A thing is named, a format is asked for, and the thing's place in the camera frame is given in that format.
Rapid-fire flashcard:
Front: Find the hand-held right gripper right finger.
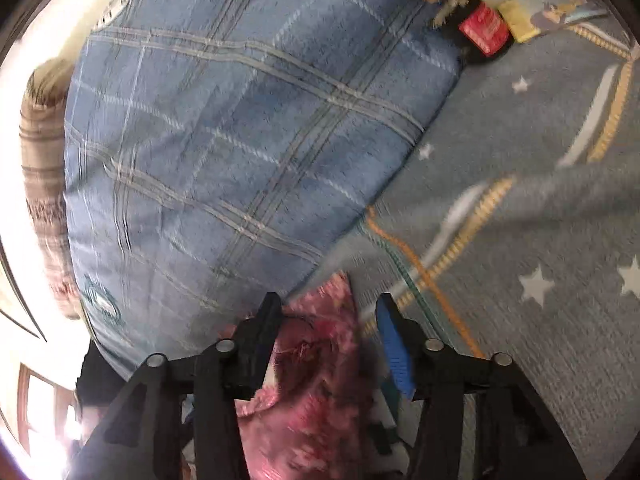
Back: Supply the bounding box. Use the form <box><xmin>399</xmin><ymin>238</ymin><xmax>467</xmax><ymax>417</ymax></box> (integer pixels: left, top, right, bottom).
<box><xmin>376</xmin><ymin>292</ymin><xmax>588</xmax><ymax>480</ymax></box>

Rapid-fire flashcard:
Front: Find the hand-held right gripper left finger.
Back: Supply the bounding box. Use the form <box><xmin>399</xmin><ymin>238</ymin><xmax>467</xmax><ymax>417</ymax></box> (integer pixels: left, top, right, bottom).
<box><xmin>75</xmin><ymin>292</ymin><xmax>284</xmax><ymax>480</ymax></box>

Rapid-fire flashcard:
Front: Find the pink floral shirt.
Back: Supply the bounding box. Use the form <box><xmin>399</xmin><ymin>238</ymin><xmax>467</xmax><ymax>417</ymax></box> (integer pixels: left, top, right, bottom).
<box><xmin>222</xmin><ymin>270</ymin><xmax>396</xmax><ymax>480</ymax></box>

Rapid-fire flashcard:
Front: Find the dark cloth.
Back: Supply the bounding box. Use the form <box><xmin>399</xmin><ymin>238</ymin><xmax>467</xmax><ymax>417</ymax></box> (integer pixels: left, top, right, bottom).
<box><xmin>75</xmin><ymin>340</ymin><xmax>132</xmax><ymax>431</ymax></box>

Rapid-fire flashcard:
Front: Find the grey patterned bed sheet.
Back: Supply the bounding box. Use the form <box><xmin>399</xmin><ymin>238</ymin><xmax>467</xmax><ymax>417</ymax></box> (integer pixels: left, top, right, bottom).
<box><xmin>300</xmin><ymin>0</ymin><xmax>640</xmax><ymax>480</ymax></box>

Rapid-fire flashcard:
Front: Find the blue plaid quilt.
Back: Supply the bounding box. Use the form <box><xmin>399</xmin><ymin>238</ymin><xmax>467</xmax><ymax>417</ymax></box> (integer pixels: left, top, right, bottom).
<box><xmin>62</xmin><ymin>0</ymin><xmax>463</xmax><ymax>381</ymax></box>

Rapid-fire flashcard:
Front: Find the beige patterned pillow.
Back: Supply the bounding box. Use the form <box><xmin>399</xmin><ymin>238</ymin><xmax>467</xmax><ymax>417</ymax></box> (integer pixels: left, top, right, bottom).
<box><xmin>19</xmin><ymin>57</ymin><xmax>83</xmax><ymax>321</ymax></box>

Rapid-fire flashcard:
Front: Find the dark bottle with red label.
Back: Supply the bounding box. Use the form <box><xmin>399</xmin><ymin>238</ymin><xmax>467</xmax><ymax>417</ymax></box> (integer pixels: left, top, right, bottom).
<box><xmin>410</xmin><ymin>0</ymin><xmax>513</xmax><ymax>63</ymax></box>

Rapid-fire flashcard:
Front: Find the yellow packet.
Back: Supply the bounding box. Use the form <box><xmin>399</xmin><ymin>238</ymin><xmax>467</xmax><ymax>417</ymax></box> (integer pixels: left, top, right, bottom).
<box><xmin>500</xmin><ymin>0</ymin><xmax>543</xmax><ymax>44</ymax></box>

